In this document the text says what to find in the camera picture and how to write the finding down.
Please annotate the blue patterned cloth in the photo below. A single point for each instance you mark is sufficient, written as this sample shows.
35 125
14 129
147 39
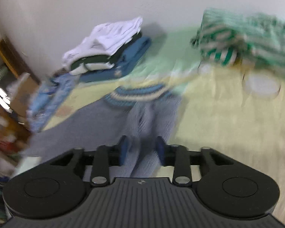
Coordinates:
49 99

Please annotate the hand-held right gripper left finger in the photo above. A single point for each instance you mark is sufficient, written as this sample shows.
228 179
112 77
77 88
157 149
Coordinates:
124 150

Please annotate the blue folded garment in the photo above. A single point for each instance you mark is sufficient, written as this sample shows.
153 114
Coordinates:
130 54

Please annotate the grey striped knit sweater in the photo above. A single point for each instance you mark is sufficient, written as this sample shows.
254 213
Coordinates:
97 123

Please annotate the dark green white folded shirt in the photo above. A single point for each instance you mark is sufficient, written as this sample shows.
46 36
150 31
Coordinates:
92 65

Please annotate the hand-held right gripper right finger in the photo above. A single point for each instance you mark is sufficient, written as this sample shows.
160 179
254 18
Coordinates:
160 150

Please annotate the green striped shirt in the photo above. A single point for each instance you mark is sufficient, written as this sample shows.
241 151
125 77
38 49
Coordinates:
247 35

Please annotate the yellow green printed bed sheet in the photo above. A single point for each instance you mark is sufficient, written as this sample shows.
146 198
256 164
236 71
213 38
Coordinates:
228 123

